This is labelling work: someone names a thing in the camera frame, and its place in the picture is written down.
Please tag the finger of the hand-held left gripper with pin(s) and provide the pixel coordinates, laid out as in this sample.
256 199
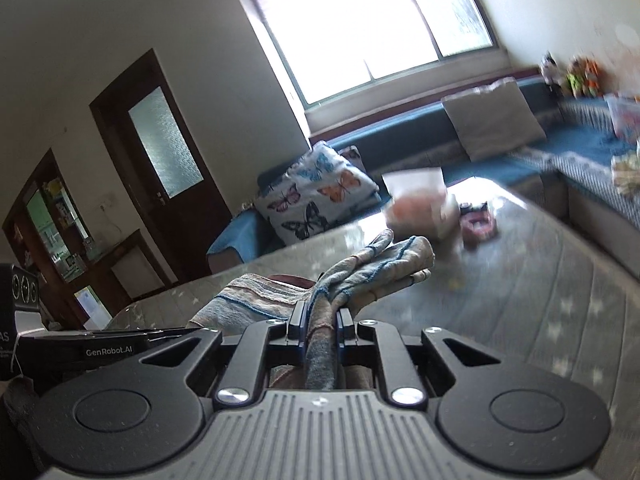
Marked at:
145 332

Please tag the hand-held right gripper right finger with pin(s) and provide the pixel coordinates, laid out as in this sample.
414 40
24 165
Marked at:
343 327

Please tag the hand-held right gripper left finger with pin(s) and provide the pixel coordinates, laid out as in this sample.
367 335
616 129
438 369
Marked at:
297 325

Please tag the striped blue beige garment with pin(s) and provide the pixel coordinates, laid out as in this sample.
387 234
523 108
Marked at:
380 270

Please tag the pale green-edged board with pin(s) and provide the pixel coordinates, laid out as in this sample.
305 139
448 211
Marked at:
94 306

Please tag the white flat panel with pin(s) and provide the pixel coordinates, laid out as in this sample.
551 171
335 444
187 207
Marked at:
131 276

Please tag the dark wooden sideboard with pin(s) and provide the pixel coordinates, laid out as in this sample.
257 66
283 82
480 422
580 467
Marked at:
125 252

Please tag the dark wooden shelf cabinet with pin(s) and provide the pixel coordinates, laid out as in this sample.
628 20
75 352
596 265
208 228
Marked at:
30 240

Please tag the dark wooden glass-panel door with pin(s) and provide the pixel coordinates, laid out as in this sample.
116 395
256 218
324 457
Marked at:
200 220

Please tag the butterfly print pillow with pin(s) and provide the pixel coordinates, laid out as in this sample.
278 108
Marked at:
320 195

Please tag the white tissue box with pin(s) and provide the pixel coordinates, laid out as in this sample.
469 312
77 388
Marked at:
420 210

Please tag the small pink object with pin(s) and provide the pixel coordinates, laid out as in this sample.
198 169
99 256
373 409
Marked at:
479 232

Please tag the dark patterned cushion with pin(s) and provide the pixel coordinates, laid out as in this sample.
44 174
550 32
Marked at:
351 155

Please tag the small black remote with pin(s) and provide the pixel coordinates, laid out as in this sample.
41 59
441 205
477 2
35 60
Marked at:
472 207

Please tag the blue sofa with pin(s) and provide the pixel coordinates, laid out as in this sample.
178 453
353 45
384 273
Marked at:
400 140

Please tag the plain white pillow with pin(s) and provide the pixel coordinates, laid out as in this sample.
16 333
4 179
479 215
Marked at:
495 120

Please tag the large window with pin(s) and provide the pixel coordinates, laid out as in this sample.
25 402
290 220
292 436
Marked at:
370 25

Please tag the yellow green plush toy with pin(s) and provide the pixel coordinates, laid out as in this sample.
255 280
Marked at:
576 79

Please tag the colourful printed box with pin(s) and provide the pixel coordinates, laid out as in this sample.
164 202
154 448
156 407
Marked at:
625 117

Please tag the orange plush toy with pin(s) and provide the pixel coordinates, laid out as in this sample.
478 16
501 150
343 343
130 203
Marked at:
593 79

